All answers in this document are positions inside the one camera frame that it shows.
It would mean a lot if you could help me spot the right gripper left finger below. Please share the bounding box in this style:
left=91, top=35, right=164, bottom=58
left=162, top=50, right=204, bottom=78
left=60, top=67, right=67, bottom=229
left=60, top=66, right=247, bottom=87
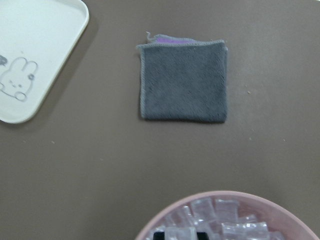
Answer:
left=153, top=231, right=165, bottom=240

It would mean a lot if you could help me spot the grey folded cloth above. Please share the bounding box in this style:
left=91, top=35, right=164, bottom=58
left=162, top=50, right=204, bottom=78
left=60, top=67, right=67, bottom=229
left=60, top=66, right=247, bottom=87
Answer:
left=136, top=34, right=228, bottom=123

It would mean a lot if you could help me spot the clear ice cube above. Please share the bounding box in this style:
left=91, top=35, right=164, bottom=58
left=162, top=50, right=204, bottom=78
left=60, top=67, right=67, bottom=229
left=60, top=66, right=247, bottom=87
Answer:
left=164, top=227, right=198, bottom=240

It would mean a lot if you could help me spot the pink bowl of ice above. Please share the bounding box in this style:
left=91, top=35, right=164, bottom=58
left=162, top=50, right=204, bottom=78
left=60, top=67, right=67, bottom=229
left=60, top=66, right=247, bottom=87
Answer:
left=135, top=190, right=319, bottom=240

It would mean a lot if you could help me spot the cream rabbit tray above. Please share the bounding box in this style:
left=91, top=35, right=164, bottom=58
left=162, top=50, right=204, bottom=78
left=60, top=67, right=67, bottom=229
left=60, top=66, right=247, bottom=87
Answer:
left=0, top=0, right=90, bottom=124

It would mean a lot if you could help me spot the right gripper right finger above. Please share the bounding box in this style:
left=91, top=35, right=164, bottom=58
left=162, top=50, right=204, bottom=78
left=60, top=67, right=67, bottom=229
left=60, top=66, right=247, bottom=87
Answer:
left=196, top=232, right=209, bottom=240

